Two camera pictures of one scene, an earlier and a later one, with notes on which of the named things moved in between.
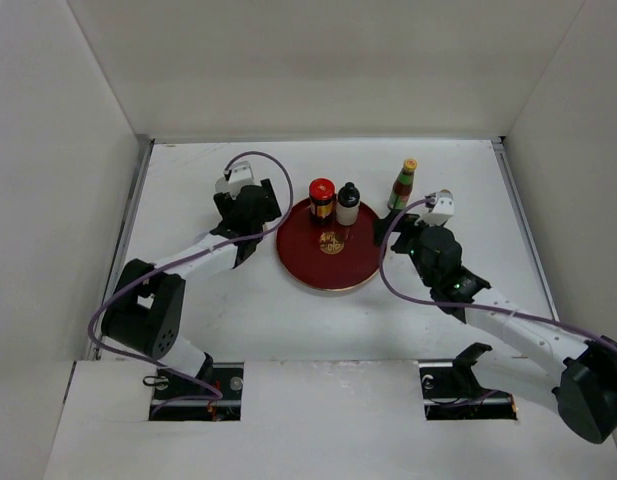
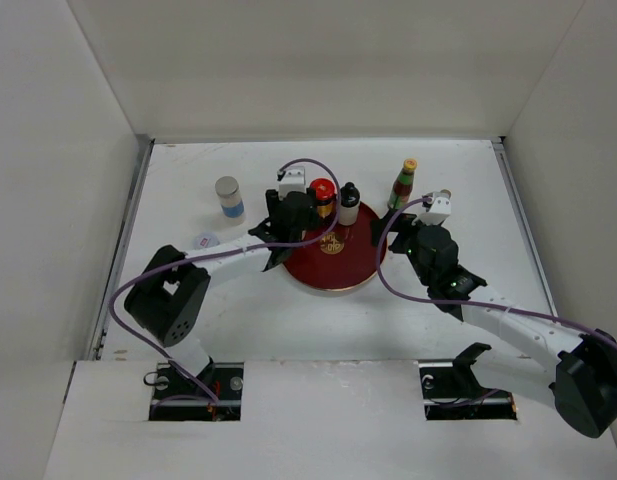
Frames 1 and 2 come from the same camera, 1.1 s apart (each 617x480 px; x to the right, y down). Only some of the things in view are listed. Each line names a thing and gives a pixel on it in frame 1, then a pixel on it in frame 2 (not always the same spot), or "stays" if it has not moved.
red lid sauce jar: [322, 200] stays
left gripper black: [226, 204] to [274, 201]
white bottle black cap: [348, 205] stays
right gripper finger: [404, 223] stays
